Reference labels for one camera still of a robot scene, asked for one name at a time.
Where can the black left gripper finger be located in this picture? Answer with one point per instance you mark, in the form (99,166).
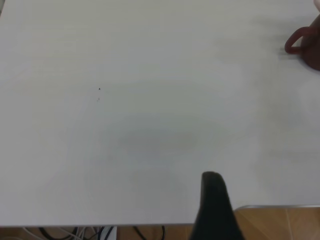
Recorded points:
(216,212)

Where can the red ceramic mug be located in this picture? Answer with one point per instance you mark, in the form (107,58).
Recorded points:
(312,47)

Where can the white power strip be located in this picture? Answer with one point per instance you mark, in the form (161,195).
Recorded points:
(111,233)

